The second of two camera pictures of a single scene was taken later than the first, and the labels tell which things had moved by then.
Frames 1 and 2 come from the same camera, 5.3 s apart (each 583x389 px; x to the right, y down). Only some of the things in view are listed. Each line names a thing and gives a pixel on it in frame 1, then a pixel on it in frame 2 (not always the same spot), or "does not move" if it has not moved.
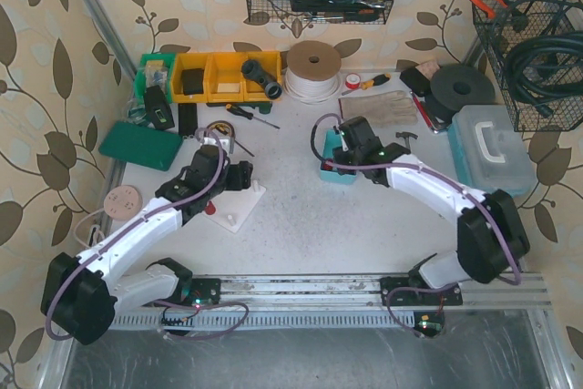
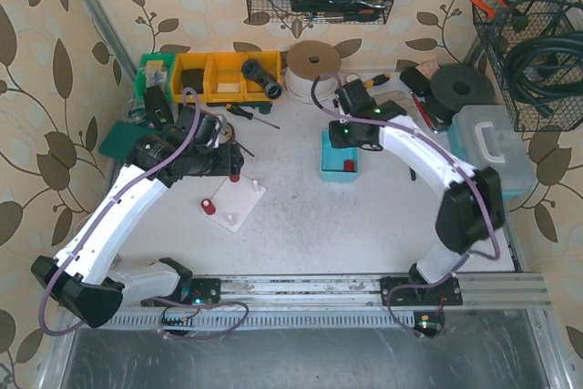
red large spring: (210, 208) does not move
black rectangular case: (416, 81) does not move
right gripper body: (342, 156) to (342, 141)
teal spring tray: (327, 169) does not move
